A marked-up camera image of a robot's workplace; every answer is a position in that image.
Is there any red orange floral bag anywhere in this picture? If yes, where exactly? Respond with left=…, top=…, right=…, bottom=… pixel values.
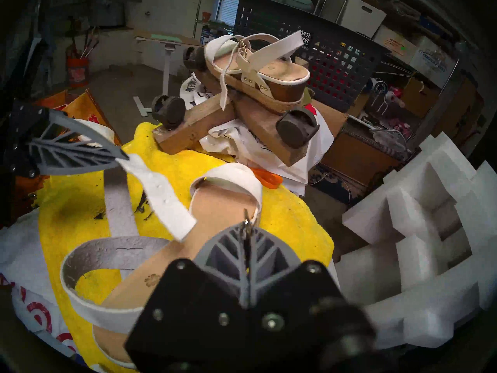
left=8, top=89, right=122, bottom=221

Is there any low brown wooden cabinet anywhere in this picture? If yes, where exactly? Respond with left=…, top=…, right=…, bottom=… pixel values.
left=320, top=118, right=408, bottom=186

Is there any black plastic mesh basket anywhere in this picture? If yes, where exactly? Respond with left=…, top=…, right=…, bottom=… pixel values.
left=233, top=0, right=391, bottom=113

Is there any white foam packing block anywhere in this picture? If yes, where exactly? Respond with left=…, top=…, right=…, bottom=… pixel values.
left=334, top=132, right=497, bottom=349

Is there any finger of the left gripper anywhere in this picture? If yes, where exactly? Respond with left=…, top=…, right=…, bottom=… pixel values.
left=8, top=103, right=129, bottom=161
left=8, top=140, right=127, bottom=178

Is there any white labelled cardboard box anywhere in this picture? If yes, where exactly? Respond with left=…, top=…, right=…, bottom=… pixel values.
left=374, top=25, right=419, bottom=64

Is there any yellow terry towel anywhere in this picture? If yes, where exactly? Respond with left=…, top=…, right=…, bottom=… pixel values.
left=37, top=122, right=335, bottom=373

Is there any blue patterned rug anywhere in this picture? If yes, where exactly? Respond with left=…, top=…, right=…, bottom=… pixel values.
left=309, top=164, right=365, bottom=206

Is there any white Target plastic bag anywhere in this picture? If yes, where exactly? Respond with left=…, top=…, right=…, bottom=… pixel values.
left=0, top=209, right=84, bottom=363

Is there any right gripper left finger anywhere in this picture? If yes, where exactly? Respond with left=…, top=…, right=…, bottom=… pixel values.
left=125, top=224, right=257, bottom=373

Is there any small white cloth pouch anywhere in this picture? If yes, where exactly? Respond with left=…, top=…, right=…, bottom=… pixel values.
left=74, top=119, right=116, bottom=147

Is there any white strappy wedge sandal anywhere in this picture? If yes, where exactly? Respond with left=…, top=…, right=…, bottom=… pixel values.
left=60, top=154, right=264, bottom=371
left=204, top=30, right=311, bottom=114

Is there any orange plastic bucket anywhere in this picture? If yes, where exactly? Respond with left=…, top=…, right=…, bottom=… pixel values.
left=66, top=57, right=90, bottom=87

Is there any tall brown wooden cabinet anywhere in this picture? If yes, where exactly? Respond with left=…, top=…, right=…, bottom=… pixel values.
left=431, top=79, right=486, bottom=147

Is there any blue white product box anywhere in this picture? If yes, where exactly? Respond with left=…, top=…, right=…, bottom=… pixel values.
left=200, top=23, right=226, bottom=45

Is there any white rolling overbed table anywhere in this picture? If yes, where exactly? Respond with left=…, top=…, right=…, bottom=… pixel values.
left=133, top=30, right=202, bottom=117

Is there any window with white blinds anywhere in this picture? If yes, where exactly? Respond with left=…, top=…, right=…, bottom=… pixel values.
left=214, top=0, right=240, bottom=27

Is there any orange plastic handle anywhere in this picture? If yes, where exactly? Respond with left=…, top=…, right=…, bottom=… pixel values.
left=250, top=167, right=284, bottom=189

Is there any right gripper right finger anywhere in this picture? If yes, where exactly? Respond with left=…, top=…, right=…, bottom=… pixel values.
left=248, top=224, right=373, bottom=373

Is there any brown cardboard storage box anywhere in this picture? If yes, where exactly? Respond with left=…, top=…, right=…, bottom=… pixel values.
left=402, top=79, right=437, bottom=118

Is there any small Gildan cardboard box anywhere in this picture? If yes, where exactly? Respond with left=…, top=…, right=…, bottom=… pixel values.
left=410, top=36, right=458, bottom=90

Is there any chrome wire shelf rack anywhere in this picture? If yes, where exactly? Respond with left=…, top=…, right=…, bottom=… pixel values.
left=192, top=0, right=330, bottom=46
left=336, top=0, right=461, bottom=116

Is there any wooden caster dolly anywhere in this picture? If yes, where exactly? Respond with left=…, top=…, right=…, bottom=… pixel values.
left=151, top=45, right=321, bottom=167

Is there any white box with handle hole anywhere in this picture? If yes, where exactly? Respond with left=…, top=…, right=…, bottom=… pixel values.
left=340, top=0, right=387, bottom=38

